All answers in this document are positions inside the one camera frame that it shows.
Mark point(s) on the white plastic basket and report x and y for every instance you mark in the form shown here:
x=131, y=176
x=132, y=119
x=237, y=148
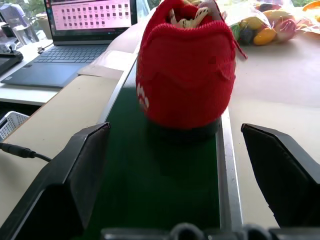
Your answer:
x=10, y=123

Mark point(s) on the dark grey laptop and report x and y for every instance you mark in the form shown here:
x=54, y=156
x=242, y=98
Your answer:
x=75, y=45

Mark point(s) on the black handheld controller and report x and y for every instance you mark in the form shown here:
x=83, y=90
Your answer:
x=7, y=58

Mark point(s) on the bag of toy fruit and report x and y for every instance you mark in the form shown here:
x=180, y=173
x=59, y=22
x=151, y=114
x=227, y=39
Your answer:
x=270, y=25

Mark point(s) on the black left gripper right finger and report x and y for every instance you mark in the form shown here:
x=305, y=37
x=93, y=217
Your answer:
x=282, y=175

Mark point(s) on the red knit shoe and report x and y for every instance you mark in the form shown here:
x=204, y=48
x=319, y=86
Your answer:
x=187, y=70

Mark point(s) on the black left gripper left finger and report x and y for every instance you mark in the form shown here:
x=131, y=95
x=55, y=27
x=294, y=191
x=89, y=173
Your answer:
x=62, y=180

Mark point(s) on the green conveyor belt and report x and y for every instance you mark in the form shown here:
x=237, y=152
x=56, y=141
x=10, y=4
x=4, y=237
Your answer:
x=160, y=175

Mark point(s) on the grey appliance with tank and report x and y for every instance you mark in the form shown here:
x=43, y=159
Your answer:
x=13, y=17

